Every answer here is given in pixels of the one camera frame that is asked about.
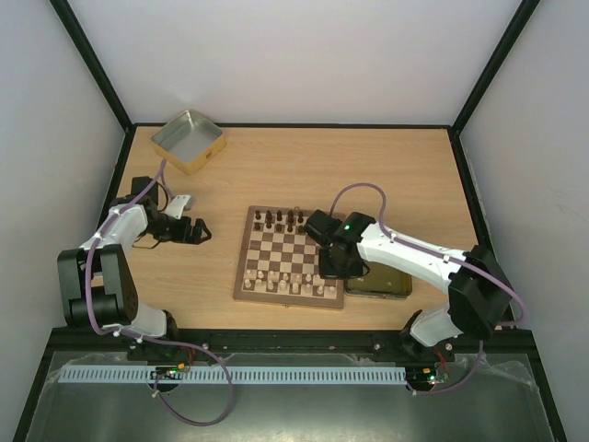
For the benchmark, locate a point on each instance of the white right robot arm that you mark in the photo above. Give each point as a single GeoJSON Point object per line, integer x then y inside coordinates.
{"type": "Point", "coordinates": [477, 288]}

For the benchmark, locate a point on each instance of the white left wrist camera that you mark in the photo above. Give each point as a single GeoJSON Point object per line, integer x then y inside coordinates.
{"type": "Point", "coordinates": [179, 205]}

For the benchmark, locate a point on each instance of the wooden chess board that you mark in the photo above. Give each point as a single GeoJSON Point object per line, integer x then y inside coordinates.
{"type": "Point", "coordinates": [282, 253]}

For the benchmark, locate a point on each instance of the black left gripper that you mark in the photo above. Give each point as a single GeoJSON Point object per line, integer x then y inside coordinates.
{"type": "Point", "coordinates": [193, 238]}

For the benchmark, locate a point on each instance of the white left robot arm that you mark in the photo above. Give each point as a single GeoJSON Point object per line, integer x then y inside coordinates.
{"type": "Point", "coordinates": [96, 283]}

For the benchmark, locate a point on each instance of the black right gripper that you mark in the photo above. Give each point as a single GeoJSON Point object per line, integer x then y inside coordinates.
{"type": "Point", "coordinates": [329, 269]}

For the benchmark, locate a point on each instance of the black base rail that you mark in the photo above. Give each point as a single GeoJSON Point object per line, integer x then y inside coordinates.
{"type": "Point", "coordinates": [379, 346]}

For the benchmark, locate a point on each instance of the gold tin lid tray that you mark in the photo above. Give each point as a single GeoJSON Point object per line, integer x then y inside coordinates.
{"type": "Point", "coordinates": [380, 281]}

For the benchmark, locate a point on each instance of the empty gold tin box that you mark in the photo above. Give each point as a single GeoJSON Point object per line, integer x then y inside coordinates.
{"type": "Point", "coordinates": [189, 141]}

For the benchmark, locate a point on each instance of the white slotted cable duct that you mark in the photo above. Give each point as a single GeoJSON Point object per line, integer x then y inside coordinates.
{"type": "Point", "coordinates": [239, 375]}

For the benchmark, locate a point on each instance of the dark chess pieces row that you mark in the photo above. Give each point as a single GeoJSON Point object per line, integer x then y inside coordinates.
{"type": "Point", "coordinates": [279, 221]}

